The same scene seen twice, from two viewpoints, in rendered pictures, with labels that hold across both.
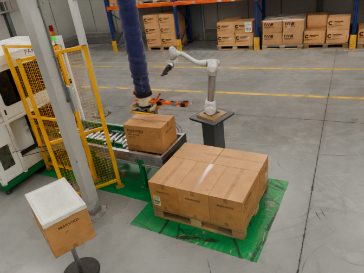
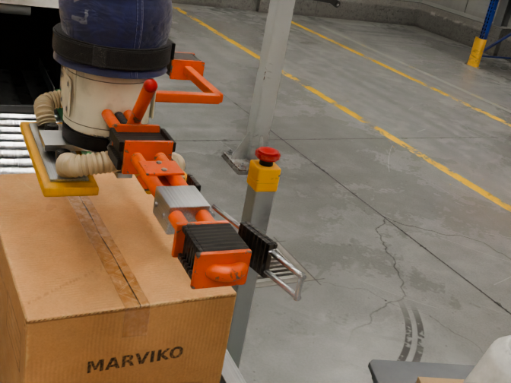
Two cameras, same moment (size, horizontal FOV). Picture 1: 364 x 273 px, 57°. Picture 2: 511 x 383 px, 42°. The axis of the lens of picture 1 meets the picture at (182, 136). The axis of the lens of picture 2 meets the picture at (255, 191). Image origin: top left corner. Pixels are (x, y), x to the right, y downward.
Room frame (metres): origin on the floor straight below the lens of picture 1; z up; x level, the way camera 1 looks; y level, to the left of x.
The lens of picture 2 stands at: (3.36, -0.50, 1.66)
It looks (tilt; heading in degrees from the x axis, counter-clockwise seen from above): 24 degrees down; 30
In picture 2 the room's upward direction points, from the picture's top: 11 degrees clockwise
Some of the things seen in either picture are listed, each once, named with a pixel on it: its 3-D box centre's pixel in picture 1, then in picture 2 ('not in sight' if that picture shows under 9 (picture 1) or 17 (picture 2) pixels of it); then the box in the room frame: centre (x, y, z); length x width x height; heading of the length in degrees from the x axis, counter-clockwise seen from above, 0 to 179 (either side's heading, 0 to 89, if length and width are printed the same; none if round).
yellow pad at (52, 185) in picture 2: (142, 110); (56, 148); (4.22, 0.48, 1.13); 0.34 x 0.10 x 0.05; 59
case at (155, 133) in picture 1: (150, 132); (90, 304); (4.29, 0.43, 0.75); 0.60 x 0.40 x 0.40; 62
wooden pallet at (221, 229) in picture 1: (212, 197); not in sight; (3.51, -0.28, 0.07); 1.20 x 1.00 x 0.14; 58
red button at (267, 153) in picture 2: not in sight; (267, 157); (4.84, 0.36, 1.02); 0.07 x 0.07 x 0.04
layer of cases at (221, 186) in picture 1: (210, 181); not in sight; (3.51, -0.28, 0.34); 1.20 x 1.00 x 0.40; 58
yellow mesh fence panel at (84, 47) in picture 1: (76, 131); not in sight; (4.03, 1.36, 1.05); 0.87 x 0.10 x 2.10; 110
